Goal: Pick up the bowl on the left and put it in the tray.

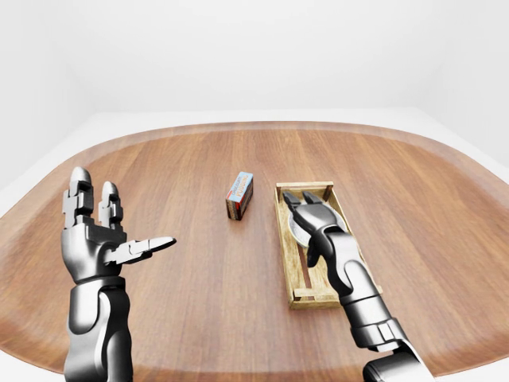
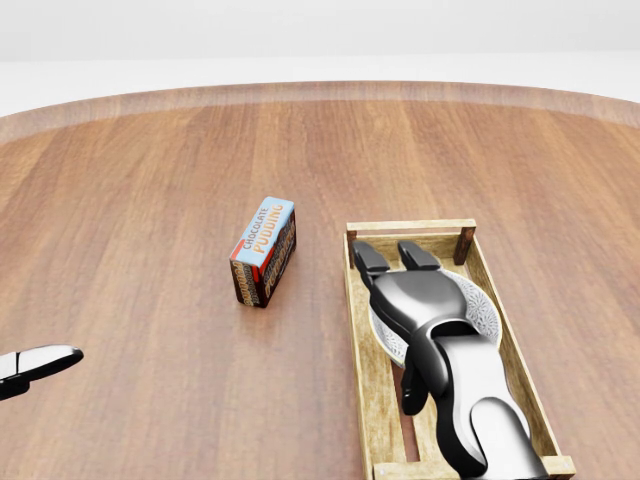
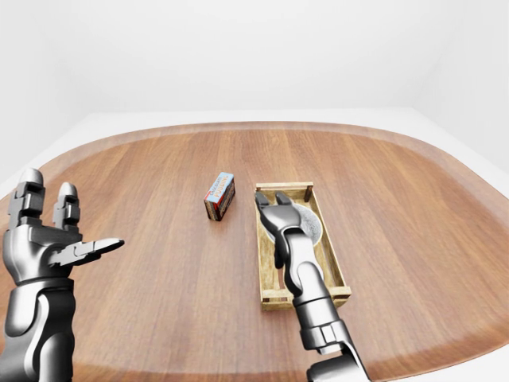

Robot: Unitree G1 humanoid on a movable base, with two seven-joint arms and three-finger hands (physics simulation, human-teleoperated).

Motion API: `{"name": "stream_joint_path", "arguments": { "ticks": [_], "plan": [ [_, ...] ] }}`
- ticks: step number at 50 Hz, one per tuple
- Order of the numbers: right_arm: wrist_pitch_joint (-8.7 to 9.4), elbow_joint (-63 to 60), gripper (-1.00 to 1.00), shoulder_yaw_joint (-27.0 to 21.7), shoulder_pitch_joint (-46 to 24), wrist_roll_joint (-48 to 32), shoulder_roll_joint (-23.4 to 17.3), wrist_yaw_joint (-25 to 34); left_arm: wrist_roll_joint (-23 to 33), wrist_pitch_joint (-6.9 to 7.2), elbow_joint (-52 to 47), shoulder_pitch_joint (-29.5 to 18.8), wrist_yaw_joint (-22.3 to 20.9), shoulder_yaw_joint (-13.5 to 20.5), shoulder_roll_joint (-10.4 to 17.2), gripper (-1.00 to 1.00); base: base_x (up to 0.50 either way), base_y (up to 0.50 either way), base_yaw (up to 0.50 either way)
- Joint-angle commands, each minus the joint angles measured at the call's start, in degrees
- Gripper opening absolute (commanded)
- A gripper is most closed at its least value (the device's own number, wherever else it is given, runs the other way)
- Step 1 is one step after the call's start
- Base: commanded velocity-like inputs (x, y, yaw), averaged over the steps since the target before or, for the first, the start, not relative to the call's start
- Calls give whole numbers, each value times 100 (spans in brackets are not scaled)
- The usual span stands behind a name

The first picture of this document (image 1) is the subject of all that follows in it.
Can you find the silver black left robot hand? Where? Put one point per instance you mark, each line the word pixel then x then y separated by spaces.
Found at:
pixel 81 246

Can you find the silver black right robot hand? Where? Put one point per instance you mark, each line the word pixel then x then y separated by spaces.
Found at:
pixel 316 219

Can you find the patterned bowl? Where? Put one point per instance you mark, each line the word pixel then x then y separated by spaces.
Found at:
pixel 295 235

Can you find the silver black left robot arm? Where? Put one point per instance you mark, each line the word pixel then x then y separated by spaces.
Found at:
pixel 97 330

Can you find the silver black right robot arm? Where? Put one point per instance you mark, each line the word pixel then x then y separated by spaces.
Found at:
pixel 366 302

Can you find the wooden slat tray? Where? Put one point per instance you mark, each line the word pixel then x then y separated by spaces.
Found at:
pixel 314 278

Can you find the printed pudding box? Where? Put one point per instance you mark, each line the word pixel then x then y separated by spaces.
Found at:
pixel 239 195

